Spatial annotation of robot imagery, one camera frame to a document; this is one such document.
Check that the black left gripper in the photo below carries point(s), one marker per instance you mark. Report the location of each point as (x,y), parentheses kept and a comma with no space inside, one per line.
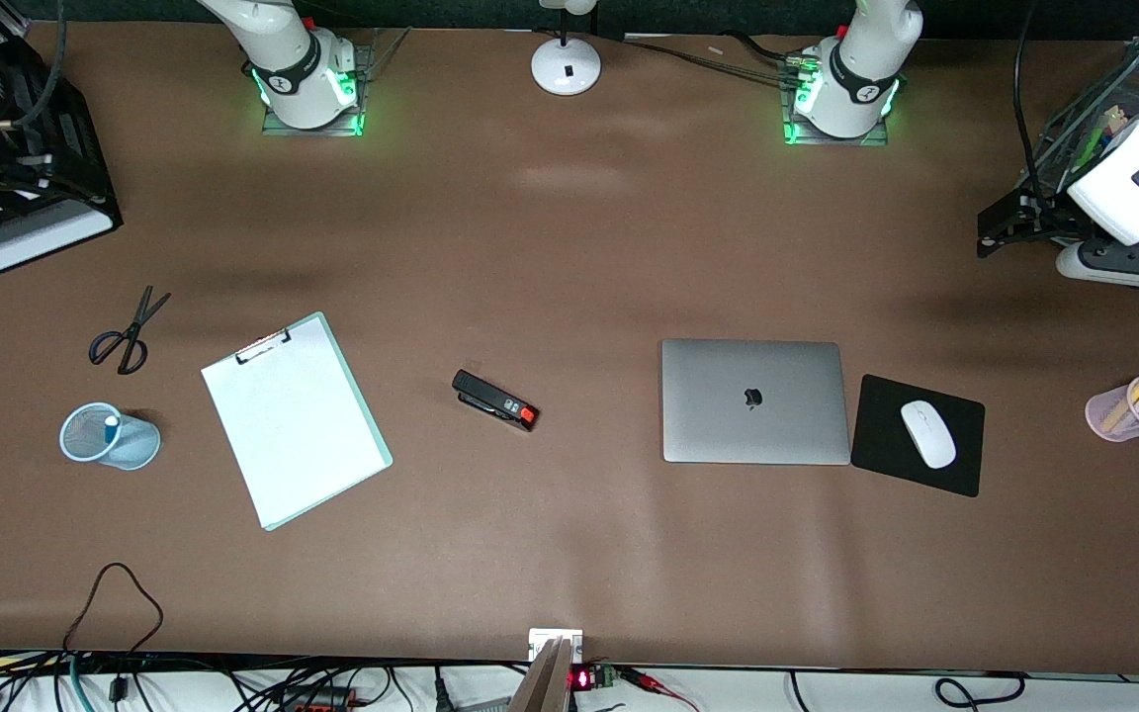
(1050,211)

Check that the silver laptop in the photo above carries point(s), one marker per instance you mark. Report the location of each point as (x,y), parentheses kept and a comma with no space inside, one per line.
(728,435)

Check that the blue marker with white cap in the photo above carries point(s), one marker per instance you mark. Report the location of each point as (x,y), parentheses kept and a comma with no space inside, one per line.
(112,427)

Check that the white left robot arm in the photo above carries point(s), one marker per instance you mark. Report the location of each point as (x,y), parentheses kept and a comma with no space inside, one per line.
(1138,168)

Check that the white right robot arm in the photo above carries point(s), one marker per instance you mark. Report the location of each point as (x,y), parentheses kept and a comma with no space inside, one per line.
(298,69)

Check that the tan yellow pen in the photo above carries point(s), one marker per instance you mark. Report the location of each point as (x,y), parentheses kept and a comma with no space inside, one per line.
(1128,400)

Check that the pink mesh pen cup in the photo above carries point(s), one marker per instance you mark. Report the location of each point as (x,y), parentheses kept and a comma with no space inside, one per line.
(1108,420)

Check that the white computer mouse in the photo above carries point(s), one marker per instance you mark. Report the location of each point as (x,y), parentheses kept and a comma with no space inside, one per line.
(928,435)

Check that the black mouse pad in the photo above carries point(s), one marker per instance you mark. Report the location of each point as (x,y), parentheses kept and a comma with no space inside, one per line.
(965,465)

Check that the white desk lamp base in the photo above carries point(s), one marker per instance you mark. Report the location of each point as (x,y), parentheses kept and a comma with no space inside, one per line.
(566,64)

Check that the black stapler with red tip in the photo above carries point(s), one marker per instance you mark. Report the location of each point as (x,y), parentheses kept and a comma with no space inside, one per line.
(485,396)

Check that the circuit board with red display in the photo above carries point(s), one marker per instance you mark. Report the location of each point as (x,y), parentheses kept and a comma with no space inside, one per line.
(594,677)

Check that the small white box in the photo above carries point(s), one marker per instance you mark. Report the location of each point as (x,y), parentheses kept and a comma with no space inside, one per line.
(550,641)

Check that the green clipboard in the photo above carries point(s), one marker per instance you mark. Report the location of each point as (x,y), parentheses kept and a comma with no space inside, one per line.
(355,391)

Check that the white paper sheet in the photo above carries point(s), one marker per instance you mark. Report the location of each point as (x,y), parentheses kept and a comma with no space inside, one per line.
(293,425)

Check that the black scissors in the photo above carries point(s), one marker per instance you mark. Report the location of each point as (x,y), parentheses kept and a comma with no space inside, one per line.
(125,341)

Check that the blue mesh pen cup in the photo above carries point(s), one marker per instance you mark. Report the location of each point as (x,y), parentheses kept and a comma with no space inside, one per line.
(134,445)

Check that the black mesh file organizer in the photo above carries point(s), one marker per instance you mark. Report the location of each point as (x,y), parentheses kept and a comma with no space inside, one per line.
(65,178)

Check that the grey camera stand pole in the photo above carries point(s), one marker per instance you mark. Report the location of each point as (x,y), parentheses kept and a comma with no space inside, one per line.
(545,682)

